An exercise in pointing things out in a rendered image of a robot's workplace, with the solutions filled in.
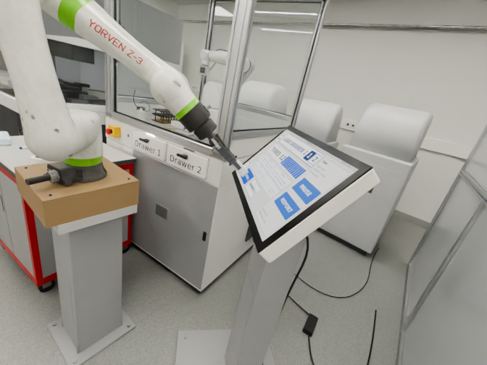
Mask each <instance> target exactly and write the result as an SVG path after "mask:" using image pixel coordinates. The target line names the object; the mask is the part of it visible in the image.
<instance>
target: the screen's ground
mask: <svg viewBox="0 0 487 365"><path fill-rule="evenodd" d="M289 133H290V134H291V135H293V136H294V137H296V138H298V139H299V140H301V141H303V142H305V143H306V144H308V145H309V146H311V147H313V148H315V149H316V150H318V151H319V152H321V153H323V154H325V155H326V156H325V157H324V158H323V159H321V160H320V161H319V162H318V163H316V164H315V165H314V166H313V167H309V166H308V165H307V164H305V163H304V162H303V161H302V160H301V159H299V158H298V157H297V156H295V155H294V154H292V153H291V152H290V151H289V150H288V149H287V148H285V147H284V146H283V145H281V144H280V143H279V141H278V142H277V143H275V142H274V141H272V142H271V143H270V144H268V145H267V146H266V147H265V148H263V149H262V150H261V151H260V152H259V153H258V154H256V155H255V156H254V157H252V158H251V159H250V160H249V161H250V163H251V164H252V163H253V162H254V161H256V160H257V159H258V158H259V157H260V156H261V155H263V154H264V153H265V152H266V153H267V154H268V155H269V157H270V158H271V159H272V160H273V161H274V162H275V163H276V164H277V165H278V166H279V167H280V168H281V169H282V171H283V172H284V173H285V174H286V175H287V176H288V178H289V179H290V180H291V181H292V183H291V184H290V185H288V186H287V187H286V188H284V189H283V190H282V191H281V192H279V193H278V194H277V195H275V196H274V197H273V198H271V199H269V198H268V196H267V194H266V192H265V191H264V189H263V187H262V186H261V184H260V182H259V181H258V179H257V176H256V175H255V174H254V171H253V170H252V168H251V166H250V165H249V166H248V167H247V168H246V169H248V168H250V170H251V171H252V173H253V175H254V177H253V178H252V179H250V181H248V182H247V183H246V184H245V185H244V184H243V181H242V179H241V176H240V175H239V173H238V172H237V171H236V173H237V175H238V179H239V181H240V183H241V187H242V188H243V192H244V194H245V197H246V200H247V202H248V205H249V208H250V210H251V213H252V216H253V218H254V221H255V223H256V226H257V229H258V231H259V234H260V237H261V239H262V242H263V241H264V240H266V239H267V238H268V237H270V236H271V235H272V234H273V233H275V232H276V231H278V230H279V229H280V228H281V227H282V226H284V225H285V224H287V223H288V222H290V221H291V220H292V219H293V218H294V217H296V216H297V215H299V214H300V213H302V212H303V211H304V210H305V209H307V208H308V207H309V206H311V205H312V204H313V203H314V202H316V201H317V200H319V199H320V198H322V197H323V196H324V195H325V194H326V193H328V192H329V191H331V190H332V189H334V188H335V187H336V186H337V185H339V184H340V183H342V182H343V181H344V180H345V179H346V178H348V177H349V176H350V175H352V174H353V173H355V172H356V171H357V170H358V169H357V168H355V167H353V166H352V165H350V164H347V163H346V162H344V161H342V160H340V159H339V158H337V157H335V156H334V155H332V154H329V153H328V152H327V151H324V150H323V149H321V148H319V147H317V146H316V145H314V144H312V143H310V142H309V141H307V140H305V139H303V138H301V137H300V136H298V135H296V134H295V133H292V132H291V131H289V130H286V131H284V132H283V133H282V134H283V135H284V136H286V135H287V134H289ZM285 152H287V153H288V154H289V155H290V156H292V157H293V158H294V159H295V160H297V162H298V163H300V164H301V165H302V166H303V167H305V168H306V169H307V171H306V172H305V173H304V174H302V175H301V176H300V177H298V178H297V179H296V180H295V179H293V178H292V176H290V175H289V173H287V171H285V170H284V168H283V167H282V166H281V165H280V164H279V163H278V162H277V161H276V159H277V158H278V157H280V156H281V155H282V154H284V153H285ZM304 177H305V178H307V179H308V181H310V182H311V183H312V184H313V185H314V186H315V187H316V188H317V189H318V190H319V191H320V192H321V193H322V194H320V195H319V196H318V197H316V198H315V199H314V200H313V201H311V202H310V203H308V204H307V205H306V204H305V203H304V202H303V201H302V200H301V199H300V197H298V195H297V194H296V193H295V192H294V190H293V189H292V188H291V187H293V186H294V185H295V184H297V182H299V181H300V180H302V179H303V178H304ZM255 178H256V180H257V182H258V184H259V186H260V188H261V191H260V192H258V193H257V194H255V195H254V196H253V197H251V198H250V199H249V196H248V194H247V192H246V189H245V186H246V185H248V184H249V183H250V182H251V181H252V180H253V179H255ZM286 191H287V192H288V193H289V195H290V196H291V197H292V199H293V200H294V201H295V202H296V204H297V205H298V206H299V208H300V209H301V210H299V211H298V212H296V213H295V214H294V215H293V216H292V217H290V218H289V219H287V220H286V221H285V220H284V218H283V216H282V214H281V213H280V211H279V210H278V208H277V206H276V205H275V203H274V200H275V199H277V198H278V197H280V196H281V195H282V194H284V193H285V192H286Z"/></svg>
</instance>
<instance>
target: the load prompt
mask: <svg viewBox="0 0 487 365"><path fill-rule="evenodd" d="M279 143H280V144H281V145H283V146H284V147H285V148H287V149H288V150H289V151H290V152H291V153H292V154H294V155H295V156H297V157H298V158H299V159H301V160H302V161H303V162H304V163H305V164H307V165H308V166H309V167H313V166H314V165H315V164H316V163H318V162H319V161H320V160H321V159H323V158H324V157H325V156H326V155H325V154H323V153H321V152H319V151H318V150H316V149H315V148H313V147H311V146H309V145H308V144H306V143H305V142H303V141H301V140H299V139H298V138H296V137H294V136H293V135H291V134H290V133H289V134H287V135H286V136H285V137H284V138H283V139H281V140H280V141H279Z"/></svg>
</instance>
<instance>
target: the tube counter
mask: <svg viewBox="0 0 487 365"><path fill-rule="evenodd" d="M276 161H277V162H278V163H279V164H280V165H281V166H282V167H283V168H284V170H285V171H287V173H289V175H290V176H292V178H293V179H295V180H296V179H297V178H298V177H300V176H301V175H302V174H304V173H305V172H306V171H307V169H306V168H305V167H303V166H302V165H301V164H300V163H298V162H297V160H295V159H294V158H293V157H292V156H290V155H289V154H288V153H287V152H285V153H284V154H282V155H281V156H280V157H278V158H277V159H276Z"/></svg>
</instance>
